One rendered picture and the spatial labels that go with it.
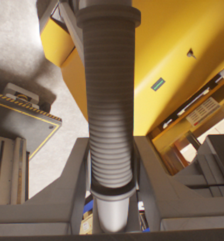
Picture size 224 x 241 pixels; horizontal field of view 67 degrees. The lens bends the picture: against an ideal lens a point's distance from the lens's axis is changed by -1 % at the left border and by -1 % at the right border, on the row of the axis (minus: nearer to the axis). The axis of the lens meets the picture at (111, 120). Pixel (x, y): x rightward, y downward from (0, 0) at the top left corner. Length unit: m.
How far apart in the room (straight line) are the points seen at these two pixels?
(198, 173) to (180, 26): 0.59
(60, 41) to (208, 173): 1.03
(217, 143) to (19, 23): 1.40
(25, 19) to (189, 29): 1.09
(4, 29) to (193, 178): 1.44
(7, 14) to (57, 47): 0.46
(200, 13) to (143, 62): 0.25
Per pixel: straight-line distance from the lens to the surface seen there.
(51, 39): 1.14
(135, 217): 0.18
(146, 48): 0.74
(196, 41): 0.76
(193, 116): 0.93
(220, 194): 0.22
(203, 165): 0.23
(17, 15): 1.46
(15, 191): 1.38
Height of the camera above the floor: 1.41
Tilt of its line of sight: 41 degrees down
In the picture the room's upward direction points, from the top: 156 degrees clockwise
